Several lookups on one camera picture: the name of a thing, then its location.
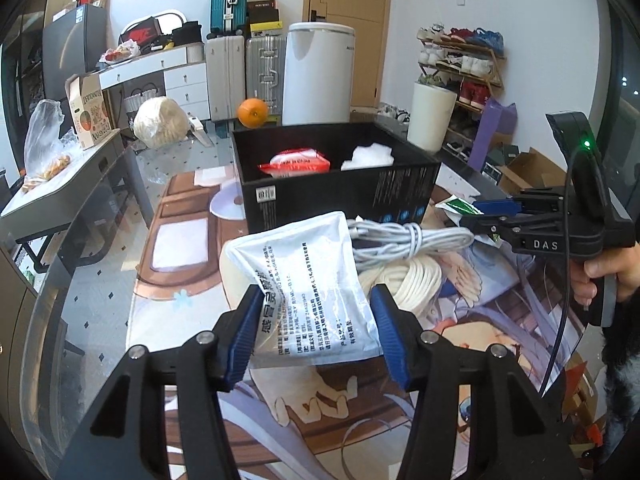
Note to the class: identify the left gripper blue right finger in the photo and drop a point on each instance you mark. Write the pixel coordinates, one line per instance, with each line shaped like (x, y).
(395, 332)

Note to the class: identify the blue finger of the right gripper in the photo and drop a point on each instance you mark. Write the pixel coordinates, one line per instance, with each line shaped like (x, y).
(498, 207)

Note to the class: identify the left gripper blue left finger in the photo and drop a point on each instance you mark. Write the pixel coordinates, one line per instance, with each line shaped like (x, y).
(238, 335)

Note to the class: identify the white printed plastic pouch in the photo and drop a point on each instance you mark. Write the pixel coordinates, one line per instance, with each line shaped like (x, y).
(314, 310)

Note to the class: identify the black storage box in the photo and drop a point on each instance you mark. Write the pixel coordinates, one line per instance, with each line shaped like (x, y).
(397, 193)

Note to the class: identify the white foam wrap piece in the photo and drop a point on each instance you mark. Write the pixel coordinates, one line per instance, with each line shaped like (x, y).
(374, 155)

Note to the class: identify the red white balloon glue bag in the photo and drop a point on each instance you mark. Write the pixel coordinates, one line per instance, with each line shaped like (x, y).
(294, 163)

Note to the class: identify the person's right hand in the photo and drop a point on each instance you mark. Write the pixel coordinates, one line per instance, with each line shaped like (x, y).
(622, 263)

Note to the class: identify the green white sachet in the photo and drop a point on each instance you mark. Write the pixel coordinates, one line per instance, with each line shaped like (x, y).
(456, 208)

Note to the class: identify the open cardboard box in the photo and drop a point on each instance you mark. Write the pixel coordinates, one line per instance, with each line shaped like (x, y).
(530, 170)

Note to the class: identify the purple paper bag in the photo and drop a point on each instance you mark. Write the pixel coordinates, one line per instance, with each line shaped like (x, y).
(496, 120)

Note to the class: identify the white tumbler cup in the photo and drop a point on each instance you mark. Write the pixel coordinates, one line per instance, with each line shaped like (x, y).
(430, 116)

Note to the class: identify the wooden shoe rack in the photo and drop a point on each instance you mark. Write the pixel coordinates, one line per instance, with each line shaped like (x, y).
(466, 62)

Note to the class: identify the orange fruit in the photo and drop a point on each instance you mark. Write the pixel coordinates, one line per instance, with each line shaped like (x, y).
(253, 113)

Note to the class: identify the large white appliance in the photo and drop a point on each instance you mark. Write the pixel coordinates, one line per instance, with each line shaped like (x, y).
(319, 66)

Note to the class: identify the grey side table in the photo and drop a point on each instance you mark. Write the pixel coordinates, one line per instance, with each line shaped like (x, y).
(53, 206)

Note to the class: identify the white suitcase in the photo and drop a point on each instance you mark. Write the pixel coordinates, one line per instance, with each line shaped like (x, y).
(225, 68)

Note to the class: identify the woven basket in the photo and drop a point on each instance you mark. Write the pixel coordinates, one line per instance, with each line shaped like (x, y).
(134, 102)

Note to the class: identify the white drawer desk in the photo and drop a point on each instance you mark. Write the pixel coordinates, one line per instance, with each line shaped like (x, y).
(179, 73)

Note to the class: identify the clear bag of fruit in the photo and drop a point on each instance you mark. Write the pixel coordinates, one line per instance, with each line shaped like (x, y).
(45, 155)

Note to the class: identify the silver suitcase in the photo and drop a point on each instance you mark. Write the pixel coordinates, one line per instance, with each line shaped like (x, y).
(265, 65)

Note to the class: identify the fruit cardboard box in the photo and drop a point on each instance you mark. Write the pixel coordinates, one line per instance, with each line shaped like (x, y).
(91, 119)

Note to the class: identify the stacked black yellow boxes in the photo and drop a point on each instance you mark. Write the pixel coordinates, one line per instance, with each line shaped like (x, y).
(264, 18)

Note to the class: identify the teal suitcase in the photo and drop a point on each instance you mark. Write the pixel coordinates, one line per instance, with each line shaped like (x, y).
(228, 17)

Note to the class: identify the grey refrigerator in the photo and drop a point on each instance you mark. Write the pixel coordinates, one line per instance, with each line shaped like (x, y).
(72, 45)

